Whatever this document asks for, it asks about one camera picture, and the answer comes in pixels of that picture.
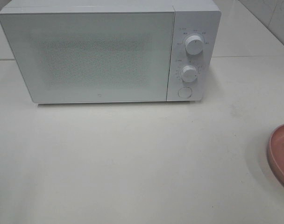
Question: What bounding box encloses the upper white dial knob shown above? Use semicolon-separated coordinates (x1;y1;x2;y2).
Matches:
185;34;204;56

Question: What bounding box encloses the white microwave oven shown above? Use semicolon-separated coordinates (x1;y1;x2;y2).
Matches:
0;0;221;103

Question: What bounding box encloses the lower white dial knob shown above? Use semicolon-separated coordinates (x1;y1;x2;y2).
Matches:
181;65;198;83

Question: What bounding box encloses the pink round plate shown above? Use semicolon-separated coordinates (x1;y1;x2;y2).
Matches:
267;124;284;186

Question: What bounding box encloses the white dial knob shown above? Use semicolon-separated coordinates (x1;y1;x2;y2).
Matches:
185;34;204;56
181;65;198;83

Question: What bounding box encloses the white microwave door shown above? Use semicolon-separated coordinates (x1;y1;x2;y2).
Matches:
0;12;174;103

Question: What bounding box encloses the round white door button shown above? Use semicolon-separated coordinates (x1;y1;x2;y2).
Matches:
178;87;192;98

